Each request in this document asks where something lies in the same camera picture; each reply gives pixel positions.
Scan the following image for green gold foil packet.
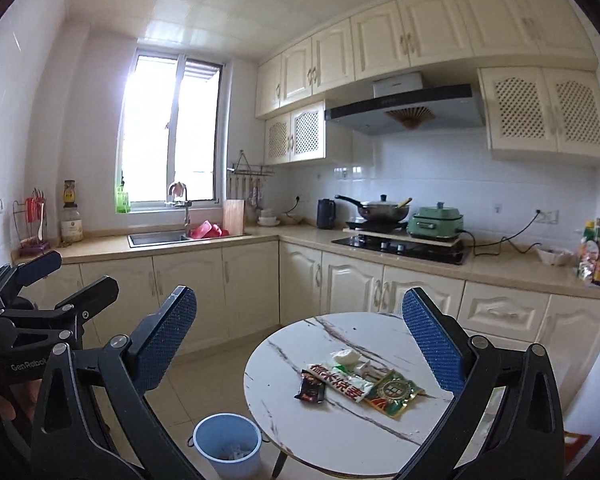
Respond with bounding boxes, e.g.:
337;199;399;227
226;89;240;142
365;369;426;418

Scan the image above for white steamed bun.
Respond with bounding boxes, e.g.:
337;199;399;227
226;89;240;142
331;348;363;367

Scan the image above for person's left hand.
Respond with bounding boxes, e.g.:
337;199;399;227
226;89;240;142
0;381;43;415

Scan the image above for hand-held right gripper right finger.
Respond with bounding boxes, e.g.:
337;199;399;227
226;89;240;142
395;287;566;480

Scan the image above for wooden cutting board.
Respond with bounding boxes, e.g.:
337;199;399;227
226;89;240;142
223;199;246;236

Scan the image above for black gas stove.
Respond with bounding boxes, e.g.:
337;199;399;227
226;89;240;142
331;234;471;266

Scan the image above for black wok with lid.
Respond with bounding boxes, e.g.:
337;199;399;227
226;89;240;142
334;192;413;225

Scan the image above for orange snack bags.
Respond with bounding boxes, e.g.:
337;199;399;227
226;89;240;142
562;430;593;461

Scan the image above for blue plastic bin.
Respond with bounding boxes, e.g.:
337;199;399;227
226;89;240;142
187;412;272;480

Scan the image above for brown folding fan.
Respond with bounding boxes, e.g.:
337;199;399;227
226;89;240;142
385;106;438;130

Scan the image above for black electric kettle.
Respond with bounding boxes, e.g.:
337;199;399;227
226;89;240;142
316;198;338;230

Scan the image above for red plastic basket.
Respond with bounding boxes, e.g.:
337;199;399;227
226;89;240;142
189;220;230;240

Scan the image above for cream lattice door wall cabinet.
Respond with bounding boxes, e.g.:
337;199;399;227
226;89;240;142
477;66;600;167
264;101;353;166

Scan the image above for red utensil holder rack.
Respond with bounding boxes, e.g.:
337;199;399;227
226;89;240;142
12;187;51;256

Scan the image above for black induction cooker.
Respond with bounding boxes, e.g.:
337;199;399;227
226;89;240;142
345;220;411;232

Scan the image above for cream solid door wall cabinets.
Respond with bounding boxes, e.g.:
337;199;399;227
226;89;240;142
255;0;598;121

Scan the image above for white bowl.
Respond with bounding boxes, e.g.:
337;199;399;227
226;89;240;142
536;246;576;266

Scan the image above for kitchen window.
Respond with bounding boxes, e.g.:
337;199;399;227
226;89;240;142
116;49;226;211

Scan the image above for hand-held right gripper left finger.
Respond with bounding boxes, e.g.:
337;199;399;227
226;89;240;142
30;285;216;480

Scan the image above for grey range hood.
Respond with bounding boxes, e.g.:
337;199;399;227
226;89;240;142
324;72;486;136

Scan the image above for large glass jar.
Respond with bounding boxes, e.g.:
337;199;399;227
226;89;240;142
61;205;85;246

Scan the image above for metal hanging utensil rack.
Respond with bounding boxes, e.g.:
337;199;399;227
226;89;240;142
226;150;275;211

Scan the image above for long wooden board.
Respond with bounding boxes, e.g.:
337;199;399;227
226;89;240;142
342;227;463;250

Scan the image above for metal sink faucet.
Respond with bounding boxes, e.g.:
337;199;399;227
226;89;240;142
165;181;193;231

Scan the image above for steel kitchen sink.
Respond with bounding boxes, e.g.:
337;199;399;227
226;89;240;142
127;230;251;248

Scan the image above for black red snack packet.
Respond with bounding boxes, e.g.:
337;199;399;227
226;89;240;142
294;369;329;404

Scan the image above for green electric cooking pot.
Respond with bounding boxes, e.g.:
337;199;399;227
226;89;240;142
406;202;466;241

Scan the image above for cream kitchen base cabinets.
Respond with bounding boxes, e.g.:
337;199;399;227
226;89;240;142
10;225;600;411

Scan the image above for black appliance power cord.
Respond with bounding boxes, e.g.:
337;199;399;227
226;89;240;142
460;212;548;257

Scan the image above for white wrapper with red print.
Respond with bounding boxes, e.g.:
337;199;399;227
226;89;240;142
306;361;376;403

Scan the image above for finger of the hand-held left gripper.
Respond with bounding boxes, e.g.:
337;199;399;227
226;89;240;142
0;250;62;307
0;276;120;351

